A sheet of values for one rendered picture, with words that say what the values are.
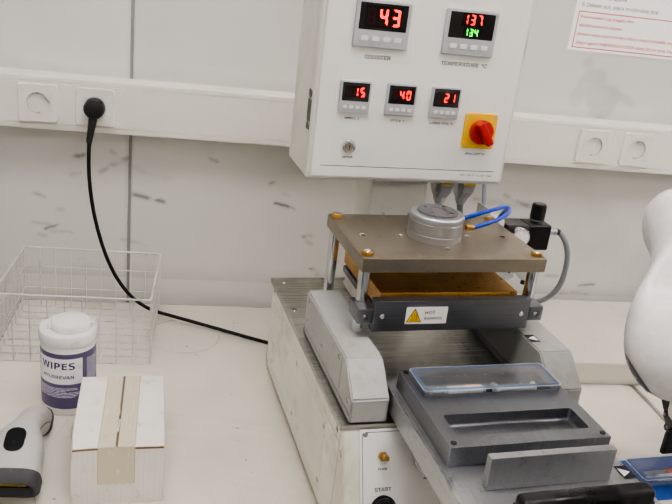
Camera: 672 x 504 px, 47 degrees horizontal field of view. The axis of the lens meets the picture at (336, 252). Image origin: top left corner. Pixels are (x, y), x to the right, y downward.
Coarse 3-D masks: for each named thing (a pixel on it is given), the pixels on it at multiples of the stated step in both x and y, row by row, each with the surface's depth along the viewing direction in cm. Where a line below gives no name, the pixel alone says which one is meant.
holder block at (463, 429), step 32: (416, 416) 91; (448, 416) 88; (480, 416) 90; (512, 416) 91; (544, 416) 92; (576, 416) 92; (448, 448) 83; (480, 448) 83; (512, 448) 85; (544, 448) 86
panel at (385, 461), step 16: (368, 432) 96; (384, 432) 97; (368, 448) 96; (384, 448) 97; (400, 448) 97; (368, 464) 96; (384, 464) 97; (400, 464) 97; (368, 480) 96; (384, 480) 97; (400, 480) 97; (416, 480) 98; (368, 496) 96; (384, 496) 96; (400, 496) 97; (416, 496) 98; (432, 496) 98
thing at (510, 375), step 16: (416, 368) 96; (432, 368) 96; (448, 368) 97; (464, 368) 97; (480, 368) 98; (496, 368) 98; (512, 368) 99; (528, 368) 99; (544, 368) 100; (432, 384) 93; (448, 384) 93; (464, 384) 93; (480, 384) 94; (496, 384) 94; (512, 384) 95; (528, 384) 95; (544, 384) 96
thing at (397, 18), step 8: (368, 8) 109; (376, 8) 109; (384, 8) 110; (392, 8) 110; (400, 8) 110; (368, 16) 110; (376, 16) 110; (384, 16) 110; (392, 16) 110; (400, 16) 111; (368, 24) 110; (376, 24) 110; (384, 24) 111; (392, 24) 111; (400, 24) 111
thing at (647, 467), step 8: (664, 456) 126; (632, 464) 123; (640, 464) 123; (648, 464) 123; (656, 464) 123; (664, 464) 124; (640, 472) 121; (648, 472) 121; (656, 472) 121; (664, 472) 122
